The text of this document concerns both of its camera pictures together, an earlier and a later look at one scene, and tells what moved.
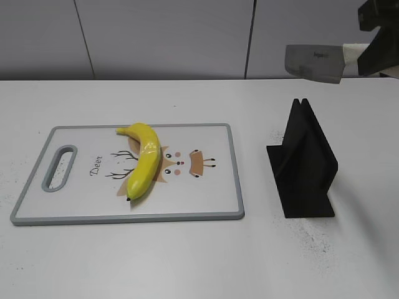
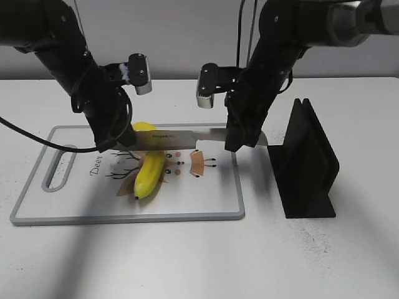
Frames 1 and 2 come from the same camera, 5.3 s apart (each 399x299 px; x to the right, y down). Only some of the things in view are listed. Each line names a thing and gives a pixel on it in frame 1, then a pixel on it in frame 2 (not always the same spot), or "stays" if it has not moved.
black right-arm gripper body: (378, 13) to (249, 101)
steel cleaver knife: (324, 63) to (148, 140)
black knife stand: (303, 166) stays
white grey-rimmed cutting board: (81, 176) stays
